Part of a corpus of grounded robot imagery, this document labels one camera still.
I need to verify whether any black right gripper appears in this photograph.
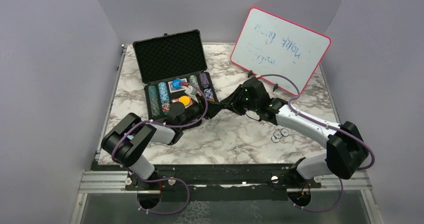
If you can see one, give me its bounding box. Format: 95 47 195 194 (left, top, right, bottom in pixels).
221 84 259 116

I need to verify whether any red playing card deck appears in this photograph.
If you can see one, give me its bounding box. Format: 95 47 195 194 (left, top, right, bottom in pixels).
171 95 194 109

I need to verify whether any yellow round button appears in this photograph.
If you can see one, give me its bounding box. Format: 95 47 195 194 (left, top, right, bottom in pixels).
178 95 192 107

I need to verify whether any blue playing card deck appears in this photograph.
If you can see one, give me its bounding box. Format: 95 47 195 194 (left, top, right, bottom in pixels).
167 78 187 93

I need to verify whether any blue small blind button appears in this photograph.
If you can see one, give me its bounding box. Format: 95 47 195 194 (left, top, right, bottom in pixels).
171 78 182 89

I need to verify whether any black poker set case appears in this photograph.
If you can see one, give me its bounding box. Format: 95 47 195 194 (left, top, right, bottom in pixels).
132 29 218 122

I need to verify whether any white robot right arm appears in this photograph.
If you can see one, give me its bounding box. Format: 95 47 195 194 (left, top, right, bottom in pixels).
208 77 371 188

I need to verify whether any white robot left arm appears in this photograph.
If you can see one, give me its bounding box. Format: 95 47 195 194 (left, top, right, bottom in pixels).
100 97 209 190

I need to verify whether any red white chip stack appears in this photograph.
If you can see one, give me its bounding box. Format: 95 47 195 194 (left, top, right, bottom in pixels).
161 103 170 115

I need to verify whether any blue white chip stack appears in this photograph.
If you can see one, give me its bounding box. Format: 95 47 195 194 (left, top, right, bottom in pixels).
203 88 215 102

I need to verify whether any light blue chip stack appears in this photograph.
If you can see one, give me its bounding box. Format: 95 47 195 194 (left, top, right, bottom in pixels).
158 82 170 105

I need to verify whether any green blue chip stack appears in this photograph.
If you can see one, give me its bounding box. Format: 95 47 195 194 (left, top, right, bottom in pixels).
148 85 161 117

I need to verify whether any purple chip stack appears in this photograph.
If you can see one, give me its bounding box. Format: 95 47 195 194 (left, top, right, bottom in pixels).
199 72 211 89

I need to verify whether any green white chip stack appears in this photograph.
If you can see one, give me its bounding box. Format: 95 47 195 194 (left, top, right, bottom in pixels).
188 75 199 86

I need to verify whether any pink framed whiteboard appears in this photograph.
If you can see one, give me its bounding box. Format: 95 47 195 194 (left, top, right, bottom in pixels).
230 7 332 95

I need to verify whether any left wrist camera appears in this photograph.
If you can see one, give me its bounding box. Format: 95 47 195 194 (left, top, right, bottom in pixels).
184 85 202 102

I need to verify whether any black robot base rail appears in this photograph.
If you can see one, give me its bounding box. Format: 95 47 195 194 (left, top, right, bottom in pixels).
91 161 322 204

